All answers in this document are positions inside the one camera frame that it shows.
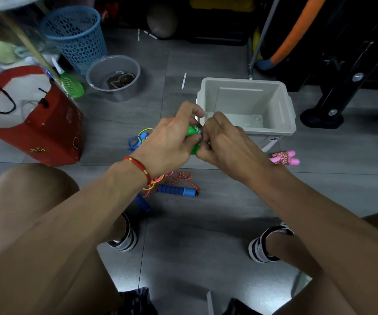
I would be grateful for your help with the yellow flat board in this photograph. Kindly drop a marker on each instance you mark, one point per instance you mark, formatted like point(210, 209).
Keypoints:
point(222, 3)

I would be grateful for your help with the grey plastic storage bin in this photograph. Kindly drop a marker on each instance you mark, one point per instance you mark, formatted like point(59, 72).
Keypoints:
point(241, 95)

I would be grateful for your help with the person's left shoe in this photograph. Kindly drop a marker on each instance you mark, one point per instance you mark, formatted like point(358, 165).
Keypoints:
point(128, 241)

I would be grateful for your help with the person's right hand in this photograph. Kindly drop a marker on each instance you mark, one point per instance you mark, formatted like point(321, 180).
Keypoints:
point(235, 150)

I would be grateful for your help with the multicoloured hula hoop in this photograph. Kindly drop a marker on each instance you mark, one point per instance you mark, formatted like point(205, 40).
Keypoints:
point(298, 33)

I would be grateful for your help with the person's right forearm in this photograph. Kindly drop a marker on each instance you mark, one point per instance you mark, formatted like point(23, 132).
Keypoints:
point(333, 239)

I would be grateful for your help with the brown ball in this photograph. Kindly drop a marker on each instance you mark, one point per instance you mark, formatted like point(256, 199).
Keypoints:
point(161, 21)

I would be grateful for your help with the person's leg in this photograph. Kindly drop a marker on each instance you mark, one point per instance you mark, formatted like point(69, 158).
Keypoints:
point(28, 193)
point(291, 249)

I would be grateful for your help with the person's right shoe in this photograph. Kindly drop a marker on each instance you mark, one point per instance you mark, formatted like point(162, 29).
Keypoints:
point(256, 252)

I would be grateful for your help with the green spray bottle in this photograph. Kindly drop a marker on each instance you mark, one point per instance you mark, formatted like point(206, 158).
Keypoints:
point(72, 85)

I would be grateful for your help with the person's left forearm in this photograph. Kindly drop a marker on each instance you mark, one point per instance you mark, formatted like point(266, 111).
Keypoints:
point(61, 232)

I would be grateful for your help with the person's left leg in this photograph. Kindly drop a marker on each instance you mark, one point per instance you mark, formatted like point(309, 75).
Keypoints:
point(28, 193)

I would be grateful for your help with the red paper bag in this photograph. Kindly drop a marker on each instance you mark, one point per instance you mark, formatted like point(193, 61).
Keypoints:
point(54, 137)

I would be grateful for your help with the blue mesh wastebasket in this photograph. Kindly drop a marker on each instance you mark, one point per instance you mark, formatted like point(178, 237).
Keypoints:
point(74, 42)

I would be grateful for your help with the grey plastic basin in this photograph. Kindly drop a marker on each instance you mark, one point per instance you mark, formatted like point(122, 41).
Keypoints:
point(97, 78)

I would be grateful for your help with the person's shoe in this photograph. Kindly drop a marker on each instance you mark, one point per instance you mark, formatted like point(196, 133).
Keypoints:
point(256, 252)
point(128, 241)

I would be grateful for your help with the black weight machine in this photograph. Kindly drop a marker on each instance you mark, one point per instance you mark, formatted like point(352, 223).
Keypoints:
point(346, 78)

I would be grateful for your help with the person's right leg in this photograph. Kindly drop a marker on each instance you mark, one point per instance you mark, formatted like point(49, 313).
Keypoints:
point(291, 249)

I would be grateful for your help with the person's left hand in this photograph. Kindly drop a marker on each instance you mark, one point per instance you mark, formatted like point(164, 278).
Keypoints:
point(166, 147)

